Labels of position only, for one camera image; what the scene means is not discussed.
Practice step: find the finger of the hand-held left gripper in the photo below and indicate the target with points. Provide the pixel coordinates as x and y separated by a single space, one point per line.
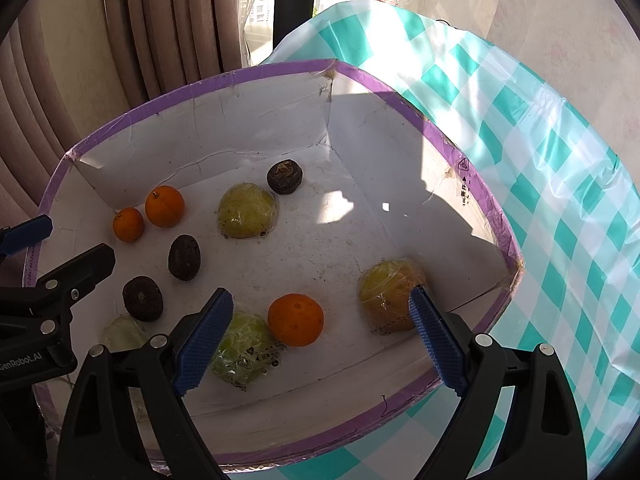
75 270
30 234

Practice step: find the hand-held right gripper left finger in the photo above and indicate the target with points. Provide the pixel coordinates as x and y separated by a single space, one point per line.
205 345

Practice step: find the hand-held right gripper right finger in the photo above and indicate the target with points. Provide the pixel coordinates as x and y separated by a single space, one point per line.
440 345

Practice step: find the yellowish fruit half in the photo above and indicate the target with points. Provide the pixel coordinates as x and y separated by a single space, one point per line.
387 300

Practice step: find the orange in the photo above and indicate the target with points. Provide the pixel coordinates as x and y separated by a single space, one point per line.
295 320
165 206
128 224

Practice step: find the dark brown dried fruit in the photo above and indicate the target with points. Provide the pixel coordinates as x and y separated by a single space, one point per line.
142 297
184 257
285 176

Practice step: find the pale green fruit half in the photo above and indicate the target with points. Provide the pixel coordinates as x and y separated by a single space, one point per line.
122 332

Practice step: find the purple cardboard box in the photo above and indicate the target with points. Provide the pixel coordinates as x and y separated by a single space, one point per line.
325 240

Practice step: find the green checkered tablecloth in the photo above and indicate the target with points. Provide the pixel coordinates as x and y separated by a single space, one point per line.
550 210

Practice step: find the brown patterned curtain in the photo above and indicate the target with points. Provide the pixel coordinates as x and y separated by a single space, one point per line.
75 60

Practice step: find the black thermos bottle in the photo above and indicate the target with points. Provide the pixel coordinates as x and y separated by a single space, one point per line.
292 5

